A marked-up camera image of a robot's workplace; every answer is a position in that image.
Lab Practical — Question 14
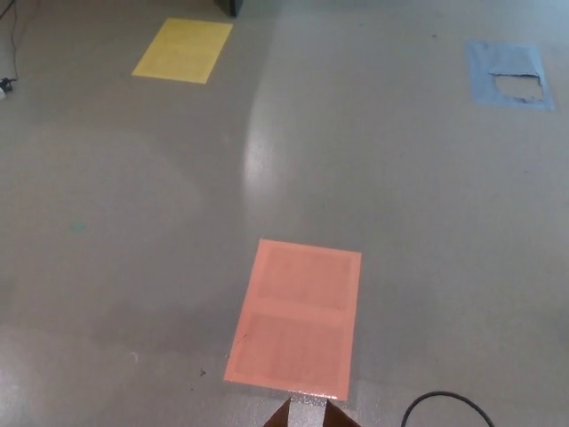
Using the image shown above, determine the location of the orange paper sheet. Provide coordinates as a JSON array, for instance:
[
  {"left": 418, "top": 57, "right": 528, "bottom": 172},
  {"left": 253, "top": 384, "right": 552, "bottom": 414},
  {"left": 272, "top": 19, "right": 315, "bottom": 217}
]
[{"left": 221, "top": 238, "right": 363, "bottom": 402}]

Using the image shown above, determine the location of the yellow paper sheet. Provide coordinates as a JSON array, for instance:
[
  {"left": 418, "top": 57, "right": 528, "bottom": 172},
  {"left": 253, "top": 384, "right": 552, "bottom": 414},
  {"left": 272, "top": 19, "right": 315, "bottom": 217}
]
[{"left": 131, "top": 17, "right": 235, "bottom": 85}]

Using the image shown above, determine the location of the black cabinet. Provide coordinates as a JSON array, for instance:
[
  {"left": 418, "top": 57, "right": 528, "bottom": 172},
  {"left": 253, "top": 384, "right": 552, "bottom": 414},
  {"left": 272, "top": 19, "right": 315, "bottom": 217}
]
[{"left": 215, "top": 0, "right": 245, "bottom": 19}]

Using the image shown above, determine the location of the torn blue paper sheet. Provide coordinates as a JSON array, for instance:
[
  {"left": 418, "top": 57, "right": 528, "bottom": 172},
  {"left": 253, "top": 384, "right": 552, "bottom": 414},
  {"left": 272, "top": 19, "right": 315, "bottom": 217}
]
[{"left": 465, "top": 38, "right": 555, "bottom": 113}]

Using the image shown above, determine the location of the thin black cable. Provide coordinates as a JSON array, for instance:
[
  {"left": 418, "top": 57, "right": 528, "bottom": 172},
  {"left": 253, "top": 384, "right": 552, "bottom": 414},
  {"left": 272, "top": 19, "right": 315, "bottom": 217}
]
[{"left": 0, "top": 0, "right": 20, "bottom": 82}]

